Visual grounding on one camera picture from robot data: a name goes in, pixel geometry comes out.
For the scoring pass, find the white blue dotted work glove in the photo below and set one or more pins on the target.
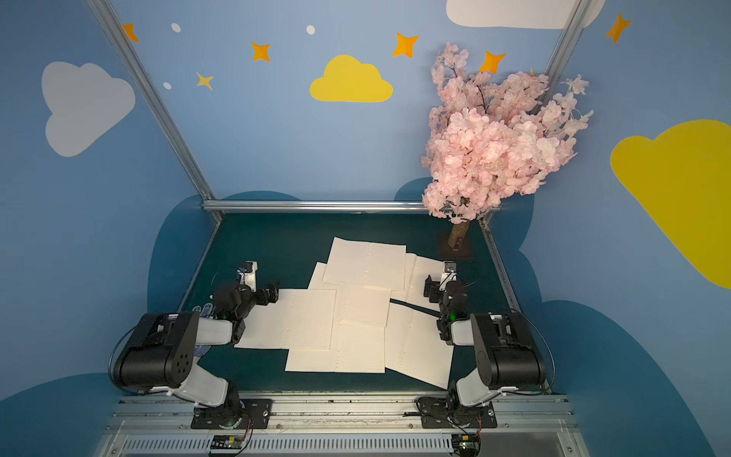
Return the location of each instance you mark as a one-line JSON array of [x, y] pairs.
[[203, 314]]

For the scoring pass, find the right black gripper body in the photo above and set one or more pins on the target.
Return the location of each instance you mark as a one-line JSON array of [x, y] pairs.
[[434, 288]]

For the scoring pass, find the left controller board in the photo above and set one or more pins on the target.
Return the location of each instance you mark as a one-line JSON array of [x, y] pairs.
[[227, 445]]

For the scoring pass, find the controller board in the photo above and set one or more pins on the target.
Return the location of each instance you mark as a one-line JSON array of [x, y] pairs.
[[227, 445], [464, 445]]

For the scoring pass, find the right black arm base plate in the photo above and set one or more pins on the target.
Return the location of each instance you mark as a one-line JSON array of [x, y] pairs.
[[438, 412]]

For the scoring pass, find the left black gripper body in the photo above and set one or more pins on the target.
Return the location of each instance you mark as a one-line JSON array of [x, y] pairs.
[[263, 293]]

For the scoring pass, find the green cover notebook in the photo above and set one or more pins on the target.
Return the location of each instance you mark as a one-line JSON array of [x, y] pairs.
[[366, 264]]

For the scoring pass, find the right controller board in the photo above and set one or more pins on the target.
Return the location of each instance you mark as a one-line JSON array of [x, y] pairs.
[[464, 445]]

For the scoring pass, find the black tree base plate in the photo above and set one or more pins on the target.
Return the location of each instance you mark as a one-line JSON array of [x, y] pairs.
[[461, 249]]

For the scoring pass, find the open white notebook far right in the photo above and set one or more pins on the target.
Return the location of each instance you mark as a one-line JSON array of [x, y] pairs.
[[417, 270]]

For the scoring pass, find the white lined notebook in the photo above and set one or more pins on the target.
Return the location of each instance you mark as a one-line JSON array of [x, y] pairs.
[[354, 304]]

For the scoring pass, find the pink cherry blossom tree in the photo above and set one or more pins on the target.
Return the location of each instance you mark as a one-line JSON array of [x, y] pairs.
[[489, 141]]

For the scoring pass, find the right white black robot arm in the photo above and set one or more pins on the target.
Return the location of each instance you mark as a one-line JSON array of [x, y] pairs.
[[506, 355]]

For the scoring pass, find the aluminium rail frame front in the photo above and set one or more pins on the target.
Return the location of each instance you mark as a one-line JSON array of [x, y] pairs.
[[330, 423]]

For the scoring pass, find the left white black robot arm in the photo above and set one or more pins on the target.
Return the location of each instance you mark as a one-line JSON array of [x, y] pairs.
[[159, 356]]

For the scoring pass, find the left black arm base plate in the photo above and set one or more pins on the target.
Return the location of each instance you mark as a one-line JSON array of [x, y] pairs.
[[245, 414]]

